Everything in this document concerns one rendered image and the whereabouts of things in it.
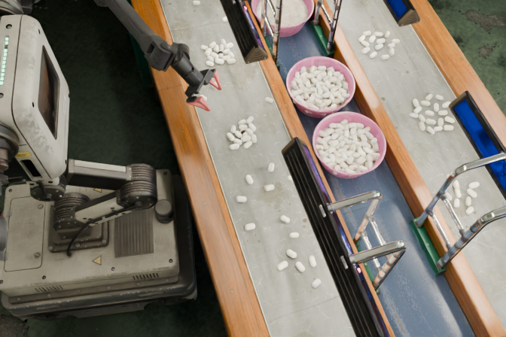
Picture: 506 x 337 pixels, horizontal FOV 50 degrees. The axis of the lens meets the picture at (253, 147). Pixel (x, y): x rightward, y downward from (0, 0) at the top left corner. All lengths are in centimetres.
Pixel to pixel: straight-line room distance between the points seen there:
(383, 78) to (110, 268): 128
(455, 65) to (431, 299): 93
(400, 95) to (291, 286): 88
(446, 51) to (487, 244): 81
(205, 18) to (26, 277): 124
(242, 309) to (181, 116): 74
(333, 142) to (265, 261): 52
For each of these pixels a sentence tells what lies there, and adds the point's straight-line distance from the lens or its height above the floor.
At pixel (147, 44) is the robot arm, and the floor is 110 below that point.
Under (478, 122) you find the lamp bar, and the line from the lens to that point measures 177.
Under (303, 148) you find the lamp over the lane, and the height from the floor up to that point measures 111.
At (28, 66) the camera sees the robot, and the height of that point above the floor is 144.
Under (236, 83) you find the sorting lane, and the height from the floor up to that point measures 74.
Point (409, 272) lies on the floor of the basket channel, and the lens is 194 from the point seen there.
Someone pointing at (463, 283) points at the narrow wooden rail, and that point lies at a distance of 189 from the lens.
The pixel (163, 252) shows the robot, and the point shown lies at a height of 48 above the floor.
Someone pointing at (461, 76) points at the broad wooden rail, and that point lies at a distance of 231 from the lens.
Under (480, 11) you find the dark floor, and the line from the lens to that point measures 375.
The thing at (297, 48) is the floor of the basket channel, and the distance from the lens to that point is 236.
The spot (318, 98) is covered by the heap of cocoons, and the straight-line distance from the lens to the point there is 213.
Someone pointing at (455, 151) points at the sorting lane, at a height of 74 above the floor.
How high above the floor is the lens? 245
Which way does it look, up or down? 59 degrees down
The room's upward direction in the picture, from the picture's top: 2 degrees clockwise
